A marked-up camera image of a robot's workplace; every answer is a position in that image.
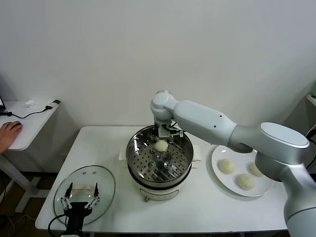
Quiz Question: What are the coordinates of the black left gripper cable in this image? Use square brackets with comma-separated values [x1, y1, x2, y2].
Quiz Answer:
[48, 213, 69, 237]

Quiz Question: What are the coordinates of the black floor cable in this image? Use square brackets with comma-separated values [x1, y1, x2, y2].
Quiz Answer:
[0, 214, 13, 237]

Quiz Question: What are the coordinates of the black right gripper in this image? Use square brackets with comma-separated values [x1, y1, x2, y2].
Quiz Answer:
[151, 120, 173, 149]

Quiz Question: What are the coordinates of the cream electric cooker pot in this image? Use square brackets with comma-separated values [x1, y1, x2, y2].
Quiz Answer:
[128, 158, 198, 203]

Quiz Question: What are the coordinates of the white round plate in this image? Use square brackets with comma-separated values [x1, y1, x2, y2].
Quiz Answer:
[210, 144, 275, 198]

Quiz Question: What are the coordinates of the white steamed baozi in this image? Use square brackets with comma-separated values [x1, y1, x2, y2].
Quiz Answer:
[236, 173, 255, 191]
[217, 158, 236, 174]
[154, 140, 168, 152]
[248, 162, 264, 177]

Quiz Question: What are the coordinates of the bare person hand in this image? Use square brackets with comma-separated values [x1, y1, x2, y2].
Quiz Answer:
[0, 120, 24, 154]

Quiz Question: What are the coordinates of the black desk cable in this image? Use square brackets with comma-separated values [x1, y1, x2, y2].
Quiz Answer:
[4, 100, 61, 119]

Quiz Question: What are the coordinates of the glass lid cream handle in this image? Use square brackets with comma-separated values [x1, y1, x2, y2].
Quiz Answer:
[53, 165, 116, 226]

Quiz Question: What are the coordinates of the white shelf board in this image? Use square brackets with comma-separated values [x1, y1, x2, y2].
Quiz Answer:
[306, 93, 316, 108]

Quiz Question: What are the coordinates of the white side desk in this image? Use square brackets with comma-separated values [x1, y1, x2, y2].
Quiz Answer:
[0, 100, 61, 213]

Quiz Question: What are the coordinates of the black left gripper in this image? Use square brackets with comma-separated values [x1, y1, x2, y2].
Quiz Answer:
[60, 182, 100, 237]

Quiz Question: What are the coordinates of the stainless steel steamer basket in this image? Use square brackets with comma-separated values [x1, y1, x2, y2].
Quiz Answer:
[119, 124, 201, 185]

